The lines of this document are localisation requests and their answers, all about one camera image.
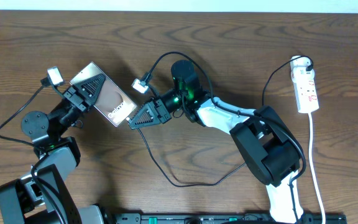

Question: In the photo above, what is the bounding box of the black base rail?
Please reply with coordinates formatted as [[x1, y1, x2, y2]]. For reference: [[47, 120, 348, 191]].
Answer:
[[85, 203, 347, 224]]

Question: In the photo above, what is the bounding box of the black usb charging cable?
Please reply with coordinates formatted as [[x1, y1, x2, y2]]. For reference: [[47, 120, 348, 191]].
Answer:
[[125, 55, 314, 188]]

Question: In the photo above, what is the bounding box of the white usb wall charger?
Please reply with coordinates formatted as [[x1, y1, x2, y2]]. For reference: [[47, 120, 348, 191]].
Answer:
[[290, 55, 314, 72]]

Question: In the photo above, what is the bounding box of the smartphone with brown screen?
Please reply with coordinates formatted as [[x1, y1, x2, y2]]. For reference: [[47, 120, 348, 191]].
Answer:
[[70, 62, 137, 127]]

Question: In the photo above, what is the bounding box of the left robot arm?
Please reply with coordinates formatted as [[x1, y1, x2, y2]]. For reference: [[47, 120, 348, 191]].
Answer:
[[0, 73, 113, 223]]

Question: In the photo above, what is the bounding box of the white power strip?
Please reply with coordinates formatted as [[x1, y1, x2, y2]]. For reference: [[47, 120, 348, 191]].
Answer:
[[291, 66, 319, 114]]

